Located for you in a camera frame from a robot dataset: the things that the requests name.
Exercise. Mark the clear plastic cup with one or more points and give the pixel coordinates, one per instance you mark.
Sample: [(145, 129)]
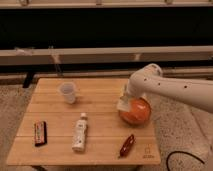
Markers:
[(68, 91)]

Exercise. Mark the long wooden shelf rail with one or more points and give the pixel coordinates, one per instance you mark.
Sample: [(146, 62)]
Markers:
[(28, 56)]

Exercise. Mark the orange ceramic bowl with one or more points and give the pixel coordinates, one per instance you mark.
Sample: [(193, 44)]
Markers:
[(139, 113)]

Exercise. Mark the wooden table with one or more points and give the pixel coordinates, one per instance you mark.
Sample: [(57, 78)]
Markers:
[(86, 132)]

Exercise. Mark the red chip bag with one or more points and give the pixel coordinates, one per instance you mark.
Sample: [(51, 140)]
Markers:
[(127, 145)]

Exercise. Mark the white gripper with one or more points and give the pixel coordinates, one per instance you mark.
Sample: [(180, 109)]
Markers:
[(126, 96)]

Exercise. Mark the white plastic bottle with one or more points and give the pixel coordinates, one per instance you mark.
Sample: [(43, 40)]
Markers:
[(79, 137)]

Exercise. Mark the dark snack bar packet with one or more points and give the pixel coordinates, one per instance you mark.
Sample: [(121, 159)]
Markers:
[(40, 133)]

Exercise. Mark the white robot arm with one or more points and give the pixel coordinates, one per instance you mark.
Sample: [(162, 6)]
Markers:
[(150, 79)]

